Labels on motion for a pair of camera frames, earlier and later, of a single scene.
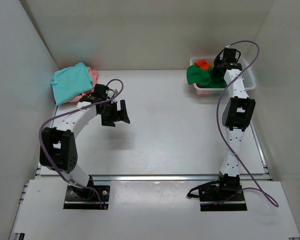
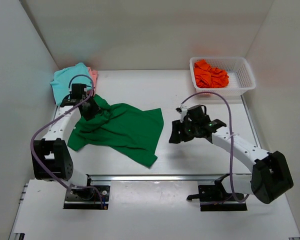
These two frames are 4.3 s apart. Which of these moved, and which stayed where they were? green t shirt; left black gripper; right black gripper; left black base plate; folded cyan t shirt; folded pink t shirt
Moved: left black gripper; green t shirt; right black gripper
Stayed: folded cyan t shirt; folded pink t shirt; left black base plate
